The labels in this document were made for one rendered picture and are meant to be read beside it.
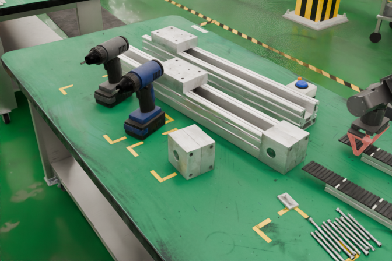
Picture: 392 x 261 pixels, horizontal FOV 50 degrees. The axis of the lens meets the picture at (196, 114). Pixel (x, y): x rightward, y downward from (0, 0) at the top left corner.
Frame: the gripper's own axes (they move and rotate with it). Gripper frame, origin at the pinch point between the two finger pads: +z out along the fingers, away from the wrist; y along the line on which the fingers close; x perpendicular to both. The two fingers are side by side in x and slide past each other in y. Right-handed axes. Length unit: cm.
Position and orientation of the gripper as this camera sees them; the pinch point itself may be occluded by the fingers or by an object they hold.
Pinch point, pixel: (363, 147)
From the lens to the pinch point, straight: 131.6
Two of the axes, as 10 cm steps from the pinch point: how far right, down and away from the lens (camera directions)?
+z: -0.2, 8.5, 5.3
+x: 6.9, 4.0, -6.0
